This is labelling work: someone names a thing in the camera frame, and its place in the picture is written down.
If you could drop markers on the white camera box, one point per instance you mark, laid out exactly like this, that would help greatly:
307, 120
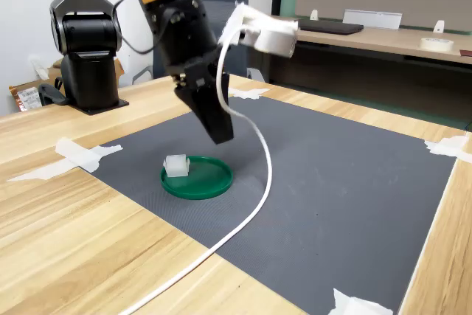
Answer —
273, 36

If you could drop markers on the brown cardboard box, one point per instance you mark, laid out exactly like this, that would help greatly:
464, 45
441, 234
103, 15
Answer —
118, 71

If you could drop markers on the brown labelled package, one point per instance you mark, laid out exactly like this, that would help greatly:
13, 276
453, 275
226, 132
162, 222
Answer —
24, 98

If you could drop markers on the dark grey office chair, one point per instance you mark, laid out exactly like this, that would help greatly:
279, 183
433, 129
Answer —
225, 9

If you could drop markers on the wooden desk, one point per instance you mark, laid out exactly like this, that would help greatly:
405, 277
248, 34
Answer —
368, 44

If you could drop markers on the dark grey mat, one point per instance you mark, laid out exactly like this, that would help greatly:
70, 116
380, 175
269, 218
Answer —
313, 200

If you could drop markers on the small white bracket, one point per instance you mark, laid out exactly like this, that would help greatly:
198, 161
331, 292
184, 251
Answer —
439, 26
313, 15

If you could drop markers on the masking tape roll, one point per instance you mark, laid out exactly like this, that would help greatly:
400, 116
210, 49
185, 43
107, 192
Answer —
437, 44

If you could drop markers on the round green lid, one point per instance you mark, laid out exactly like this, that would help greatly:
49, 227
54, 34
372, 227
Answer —
206, 182

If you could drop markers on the black keyboard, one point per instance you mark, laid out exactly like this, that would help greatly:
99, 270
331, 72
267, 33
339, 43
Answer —
330, 27

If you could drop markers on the white tape strip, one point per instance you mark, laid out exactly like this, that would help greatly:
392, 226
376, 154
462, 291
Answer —
86, 154
465, 156
444, 144
354, 305
40, 173
249, 93

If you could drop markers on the small white plastic terminal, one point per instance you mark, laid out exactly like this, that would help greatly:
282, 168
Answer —
177, 165

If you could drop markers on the silver sign holder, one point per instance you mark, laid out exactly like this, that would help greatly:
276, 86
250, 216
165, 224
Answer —
372, 20

